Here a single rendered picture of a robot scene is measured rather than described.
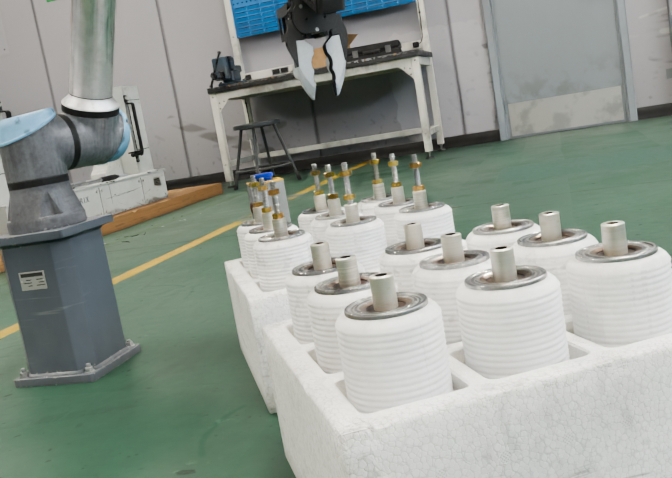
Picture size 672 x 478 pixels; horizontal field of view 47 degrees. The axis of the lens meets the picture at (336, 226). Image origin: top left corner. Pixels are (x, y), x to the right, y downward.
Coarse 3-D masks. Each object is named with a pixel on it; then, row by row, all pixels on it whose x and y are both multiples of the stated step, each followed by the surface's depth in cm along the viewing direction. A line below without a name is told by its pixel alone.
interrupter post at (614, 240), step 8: (608, 224) 74; (616, 224) 73; (624, 224) 74; (608, 232) 74; (616, 232) 73; (624, 232) 74; (608, 240) 74; (616, 240) 73; (624, 240) 74; (608, 248) 74; (616, 248) 74; (624, 248) 74
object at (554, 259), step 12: (588, 240) 83; (516, 252) 85; (528, 252) 83; (540, 252) 82; (552, 252) 82; (564, 252) 82; (516, 264) 85; (528, 264) 83; (540, 264) 82; (552, 264) 82; (564, 264) 82; (564, 276) 82; (564, 288) 82; (564, 300) 82; (564, 312) 82
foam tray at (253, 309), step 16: (464, 240) 131; (240, 272) 137; (240, 288) 125; (256, 288) 121; (240, 304) 131; (256, 304) 115; (272, 304) 115; (288, 304) 116; (240, 320) 139; (256, 320) 115; (272, 320) 115; (240, 336) 147; (256, 336) 115; (256, 352) 118; (256, 368) 125; (272, 400) 117
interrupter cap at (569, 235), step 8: (536, 232) 89; (568, 232) 87; (576, 232) 86; (584, 232) 85; (520, 240) 86; (528, 240) 86; (536, 240) 87; (560, 240) 83; (568, 240) 82; (576, 240) 83
